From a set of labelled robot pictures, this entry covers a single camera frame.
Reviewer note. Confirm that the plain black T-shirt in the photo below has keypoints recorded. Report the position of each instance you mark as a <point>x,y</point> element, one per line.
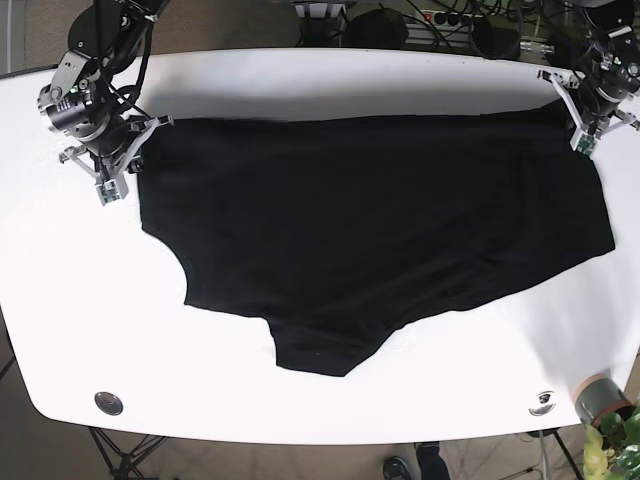
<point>340,232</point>

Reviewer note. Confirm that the silver table grommet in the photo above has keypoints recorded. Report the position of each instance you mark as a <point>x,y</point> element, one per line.
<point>543,403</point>
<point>108,403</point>

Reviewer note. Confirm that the grey plant pot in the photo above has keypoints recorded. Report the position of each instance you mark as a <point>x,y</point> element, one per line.
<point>597,396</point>

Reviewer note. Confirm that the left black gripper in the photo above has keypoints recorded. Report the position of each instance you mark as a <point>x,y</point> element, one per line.
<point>594,101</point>

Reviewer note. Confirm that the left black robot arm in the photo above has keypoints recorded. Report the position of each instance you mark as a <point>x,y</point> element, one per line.
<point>609,29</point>

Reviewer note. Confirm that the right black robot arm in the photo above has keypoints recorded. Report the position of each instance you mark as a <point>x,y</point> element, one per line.
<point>93,94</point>

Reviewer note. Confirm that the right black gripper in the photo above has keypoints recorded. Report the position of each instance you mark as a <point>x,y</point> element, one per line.
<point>112,151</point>

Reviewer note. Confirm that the green potted plant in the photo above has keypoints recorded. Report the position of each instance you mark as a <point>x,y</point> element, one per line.
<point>612,451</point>

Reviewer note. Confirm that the left silver table grommet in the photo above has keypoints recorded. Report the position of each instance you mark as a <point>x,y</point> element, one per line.
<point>108,403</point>

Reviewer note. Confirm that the right silver table grommet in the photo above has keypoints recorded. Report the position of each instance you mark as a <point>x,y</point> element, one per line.
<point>543,403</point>

